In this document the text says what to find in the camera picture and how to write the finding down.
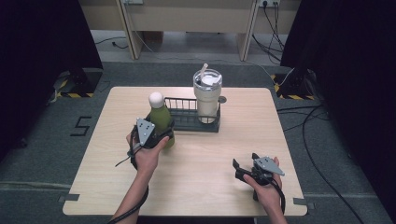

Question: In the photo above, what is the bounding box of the dark wire basket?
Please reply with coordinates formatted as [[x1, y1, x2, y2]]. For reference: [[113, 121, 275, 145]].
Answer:
[[163, 96, 222, 133]]

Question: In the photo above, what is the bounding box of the black curtain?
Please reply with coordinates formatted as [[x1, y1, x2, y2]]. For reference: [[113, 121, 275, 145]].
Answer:
[[279, 0, 396, 216], [0, 0, 105, 160]]

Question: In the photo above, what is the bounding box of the short black floor cable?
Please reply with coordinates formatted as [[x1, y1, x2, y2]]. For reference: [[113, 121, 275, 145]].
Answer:
[[94, 36, 129, 50]]

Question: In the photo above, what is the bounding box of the long black floor cable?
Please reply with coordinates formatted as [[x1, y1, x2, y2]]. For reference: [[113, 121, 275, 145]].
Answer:
[[276, 105, 366, 224]]

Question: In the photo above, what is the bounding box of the cream tumbler with clear lid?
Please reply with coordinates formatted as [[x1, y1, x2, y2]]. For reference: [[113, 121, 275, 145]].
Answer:
[[192, 63, 224, 125]]

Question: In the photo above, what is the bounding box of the beige desk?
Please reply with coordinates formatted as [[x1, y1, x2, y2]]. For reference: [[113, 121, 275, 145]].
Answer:
[[78, 0, 303, 63]]

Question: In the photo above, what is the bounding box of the person's left hand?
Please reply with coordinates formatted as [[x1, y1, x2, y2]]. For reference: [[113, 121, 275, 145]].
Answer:
[[125, 133, 171, 175]]

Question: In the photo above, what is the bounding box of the person's right hand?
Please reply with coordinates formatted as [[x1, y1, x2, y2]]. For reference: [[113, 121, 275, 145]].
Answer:
[[242, 157, 286, 216]]

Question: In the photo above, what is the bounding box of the green bottle with white cap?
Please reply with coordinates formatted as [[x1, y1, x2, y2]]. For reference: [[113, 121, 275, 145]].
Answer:
[[146, 91, 177, 149]]

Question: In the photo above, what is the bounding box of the bundle of black wall cables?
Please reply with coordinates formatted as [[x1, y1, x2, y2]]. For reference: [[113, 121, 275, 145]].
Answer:
[[251, 1, 287, 64]]

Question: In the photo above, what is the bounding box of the stand base with hazard tape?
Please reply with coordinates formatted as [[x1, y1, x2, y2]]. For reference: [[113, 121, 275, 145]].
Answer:
[[53, 68, 104, 99], [270, 69, 318, 101]]

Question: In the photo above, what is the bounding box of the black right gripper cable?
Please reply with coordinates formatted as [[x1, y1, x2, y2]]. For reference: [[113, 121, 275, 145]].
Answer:
[[270, 178, 287, 216]]

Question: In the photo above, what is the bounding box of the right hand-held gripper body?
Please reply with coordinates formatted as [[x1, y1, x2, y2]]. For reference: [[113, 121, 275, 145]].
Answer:
[[235, 156, 286, 187]]

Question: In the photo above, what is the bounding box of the grey tape strip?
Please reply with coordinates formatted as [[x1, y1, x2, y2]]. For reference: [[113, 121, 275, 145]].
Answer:
[[58, 193, 80, 203], [292, 197, 317, 210]]

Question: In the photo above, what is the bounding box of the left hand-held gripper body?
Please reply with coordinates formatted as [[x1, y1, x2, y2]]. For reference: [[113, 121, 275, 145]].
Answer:
[[132, 118, 163, 150]]

